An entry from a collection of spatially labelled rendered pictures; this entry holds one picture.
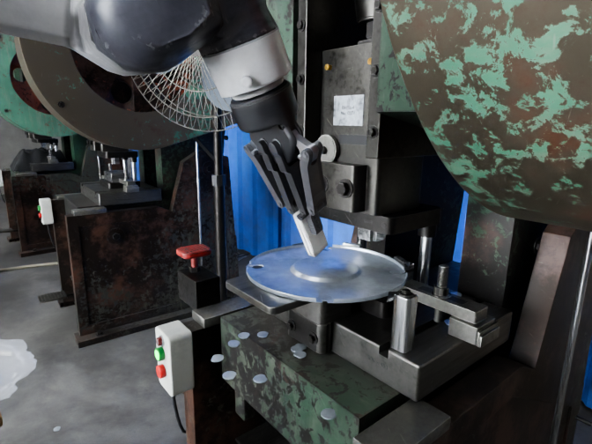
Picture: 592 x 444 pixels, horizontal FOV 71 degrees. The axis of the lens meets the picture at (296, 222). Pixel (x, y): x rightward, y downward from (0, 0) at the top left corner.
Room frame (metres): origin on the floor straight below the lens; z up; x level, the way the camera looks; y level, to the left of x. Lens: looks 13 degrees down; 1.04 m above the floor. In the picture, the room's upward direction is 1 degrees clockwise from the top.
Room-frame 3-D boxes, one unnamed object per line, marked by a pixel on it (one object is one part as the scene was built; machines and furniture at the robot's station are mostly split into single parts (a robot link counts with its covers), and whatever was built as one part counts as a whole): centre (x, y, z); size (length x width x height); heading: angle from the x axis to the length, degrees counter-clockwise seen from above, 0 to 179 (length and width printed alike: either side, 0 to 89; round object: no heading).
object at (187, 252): (0.90, 0.23, 0.72); 0.07 x 0.06 x 0.08; 129
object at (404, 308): (0.58, -0.17, 0.75); 0.03 x 0.03 x 0.10; 39
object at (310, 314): (0.68, -0.02, 0.72); 0.25 x 0.14 x 0.14; 129
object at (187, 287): (0.89, 0.22, 0.62); 0.10 x 0.06 x 0.20; 39
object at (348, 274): (0.71, -0.06, 0.78); 0.29 x 0.29 x 0.01
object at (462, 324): (0.66, -0.26, 0.76); 0.17 x 0.06 x 0.10; 39
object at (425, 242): (0.77, -0.25, 0.81); 0.02 x 0.02 x 0.14
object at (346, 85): (0.77, -0.12, 1.04); 0.17 x 0.15 x 0.30; 129
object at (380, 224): (0.80, -0.16, 0.86); 0.20 x 0.16 x 0.05; 39
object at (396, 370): (0.79, -0.15, 0.68); 0.45 x 0.30 x 0.06; 39
